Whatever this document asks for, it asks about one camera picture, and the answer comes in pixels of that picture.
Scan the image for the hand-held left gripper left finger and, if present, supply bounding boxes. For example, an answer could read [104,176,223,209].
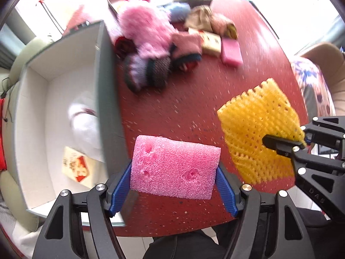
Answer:
[32,159,132,259]

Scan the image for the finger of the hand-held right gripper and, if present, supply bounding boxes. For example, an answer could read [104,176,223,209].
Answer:
[301,116,345,160]
[262,134,345,216]

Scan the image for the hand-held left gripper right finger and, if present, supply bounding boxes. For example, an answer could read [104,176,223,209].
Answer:
[216,164,316,259]

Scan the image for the yellow foam net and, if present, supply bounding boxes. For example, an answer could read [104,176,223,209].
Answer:
[217,78,306,184]

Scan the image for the pink sponge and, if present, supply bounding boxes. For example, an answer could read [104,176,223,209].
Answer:
[221,38,243,66]
[130,135,221,200]

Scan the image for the white box with grey rim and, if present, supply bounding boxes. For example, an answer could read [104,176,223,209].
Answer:
[12,20,128,227]

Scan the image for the dark patterned knitted sock roll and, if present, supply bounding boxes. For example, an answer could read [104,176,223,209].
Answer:
[123,54,174,93]

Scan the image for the cream tissue pack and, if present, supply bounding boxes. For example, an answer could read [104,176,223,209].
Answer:
[189,28,222,58]
[61,146,104,189]

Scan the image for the pink knitted sock roll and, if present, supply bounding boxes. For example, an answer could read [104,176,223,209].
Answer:
[170,32,203,71]

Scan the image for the floral cushion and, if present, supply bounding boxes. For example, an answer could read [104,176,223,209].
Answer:
[290,56,337,120]

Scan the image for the beige chair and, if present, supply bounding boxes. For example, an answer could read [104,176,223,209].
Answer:
[301,43,345,119]

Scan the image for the person's dark trousers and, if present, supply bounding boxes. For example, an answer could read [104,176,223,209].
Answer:
[142,208,345,259]

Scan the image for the white plastic bag bundle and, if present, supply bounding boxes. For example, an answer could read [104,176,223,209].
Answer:
[67,92,105,162]

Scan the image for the grey striped white blanket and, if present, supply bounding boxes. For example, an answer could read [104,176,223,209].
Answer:
[0,191,41,257]

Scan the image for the dark red cloth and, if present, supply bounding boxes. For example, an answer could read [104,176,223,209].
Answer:
[114,36,138,60]

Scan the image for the beige stockings bundle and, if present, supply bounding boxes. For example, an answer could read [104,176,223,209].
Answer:
[185,5,238,39]

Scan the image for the pale green leather sofa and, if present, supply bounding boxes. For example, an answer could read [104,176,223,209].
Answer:
[0,36,52,234]

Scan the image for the light pink fluffy pompom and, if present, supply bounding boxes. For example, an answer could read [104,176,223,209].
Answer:
[118,0,176,59]

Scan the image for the blue fluffy pompom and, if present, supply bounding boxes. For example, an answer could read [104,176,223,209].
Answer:
[167,3,192,23]

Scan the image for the red broom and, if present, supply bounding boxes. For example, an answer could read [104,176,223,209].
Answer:
[37,0,92,34]

